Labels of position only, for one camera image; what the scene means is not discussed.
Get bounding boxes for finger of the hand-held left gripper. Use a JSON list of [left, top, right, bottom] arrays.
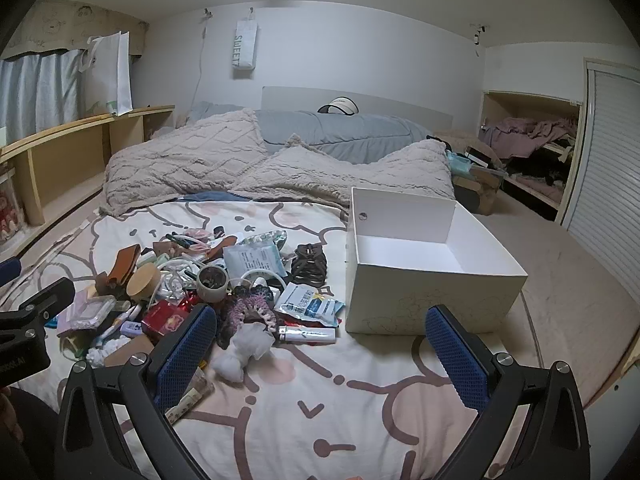
[[0, 258, 22, 286], [0, 277, 76, 333]]

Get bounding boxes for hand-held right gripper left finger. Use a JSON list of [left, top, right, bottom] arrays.
[[54, 304, 218, 480]]

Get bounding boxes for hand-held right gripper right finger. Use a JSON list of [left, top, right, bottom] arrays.
[[424, 304, 591, 480]]

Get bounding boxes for gold glitter rectangular case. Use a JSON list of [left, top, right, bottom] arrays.
[[165, 364, 216, 423]]

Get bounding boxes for white tissue wad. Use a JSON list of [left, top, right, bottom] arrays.
[[210, 324, 276, 384]]

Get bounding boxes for white cardboard box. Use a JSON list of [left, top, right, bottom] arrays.
[[345, 186, 529, 336]]

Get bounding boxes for red box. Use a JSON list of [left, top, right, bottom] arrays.
[[141, 301, 191, 339]]

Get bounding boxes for red patterned bag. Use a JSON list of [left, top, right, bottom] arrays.
[[0, 179, 24, 256]]

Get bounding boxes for grey cup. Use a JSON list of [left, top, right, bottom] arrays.
[[196, 265, 230, 304]]

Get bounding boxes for small crumpled white tissue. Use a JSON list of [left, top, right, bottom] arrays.
[[86, 337, 119, 366]]

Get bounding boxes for purple crochet scrunchie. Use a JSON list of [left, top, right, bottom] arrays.
[[215, 285, 279, 349]]

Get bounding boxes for round wooden lid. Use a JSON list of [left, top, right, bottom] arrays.
[[126, 268, 164, 304]]

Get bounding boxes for brown leather wallet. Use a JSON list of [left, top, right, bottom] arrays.
[[106, 245, 143, 287]]

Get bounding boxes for blue-white plastic packet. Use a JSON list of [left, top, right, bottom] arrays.
[[222, 241, 289, 284]]

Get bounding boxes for wooden shelf unit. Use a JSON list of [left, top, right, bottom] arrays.
[[0, 105, 176, 253]]

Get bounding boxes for white packet with blue print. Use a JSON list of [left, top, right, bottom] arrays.
[[273, 282, 347, 329]]

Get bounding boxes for brown cardboard box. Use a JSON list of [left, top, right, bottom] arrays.
[[452, 146, 507, 216]]

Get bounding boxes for grey-blue curtain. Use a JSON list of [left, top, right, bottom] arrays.
[[0, 49, 85, 147]]

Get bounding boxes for blue face mask pack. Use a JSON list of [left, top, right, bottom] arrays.
[[445, 152, 473, 177]]

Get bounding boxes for white tote bag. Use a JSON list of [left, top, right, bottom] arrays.
[[79, 31, 134, 116]]

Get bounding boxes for pink clothes pile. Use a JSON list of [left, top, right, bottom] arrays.
[[477, 116, 581, 162]]

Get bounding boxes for white louvered closet door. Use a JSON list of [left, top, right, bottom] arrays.
[[559, 57, 640, 313]]

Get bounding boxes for beige printed curtain valance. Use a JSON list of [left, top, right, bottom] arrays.
[[0, 0, 149, 59]]

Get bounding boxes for grey pillow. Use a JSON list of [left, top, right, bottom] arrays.
[[254, 109, 432, 164]]

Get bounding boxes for white headboard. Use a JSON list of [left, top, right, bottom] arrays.
[[261, 86, 454, 128]]

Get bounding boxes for white sun visor cap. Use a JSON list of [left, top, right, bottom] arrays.
[[317, 96, 355, 115]]

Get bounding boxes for white hanging paper bag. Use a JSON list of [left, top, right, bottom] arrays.
[[231, 19, 260, 79]]

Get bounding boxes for white plastic ring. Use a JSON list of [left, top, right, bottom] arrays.
[[240, 268, 287, 292]]

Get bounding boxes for black hair ties bundle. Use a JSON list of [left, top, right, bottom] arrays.
[[288, 243, 328, 289]]

